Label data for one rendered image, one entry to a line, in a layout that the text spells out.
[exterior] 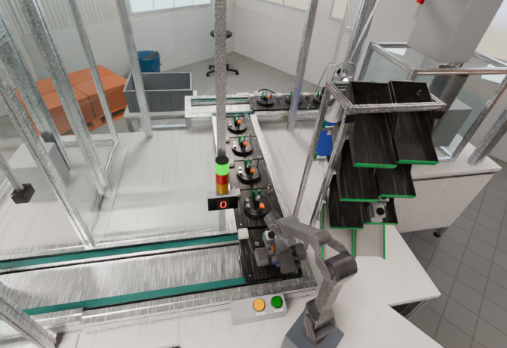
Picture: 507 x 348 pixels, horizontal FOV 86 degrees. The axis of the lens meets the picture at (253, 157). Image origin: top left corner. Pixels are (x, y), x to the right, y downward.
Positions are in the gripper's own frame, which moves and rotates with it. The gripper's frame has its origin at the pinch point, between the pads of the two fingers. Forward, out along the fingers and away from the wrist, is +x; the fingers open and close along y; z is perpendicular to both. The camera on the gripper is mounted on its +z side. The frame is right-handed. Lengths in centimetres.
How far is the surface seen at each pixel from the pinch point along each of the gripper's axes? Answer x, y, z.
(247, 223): 12.2, -6.4, -28.1
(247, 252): 12.4, -9.1, -12.7
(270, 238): 0.9, -0.6, -10.6
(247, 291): 13.7, -12.1, 3.1
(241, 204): 12.2, -7.8, -40.2
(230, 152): 12, -8, -83
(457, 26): -66, 106, -75
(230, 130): 12, -5, -107
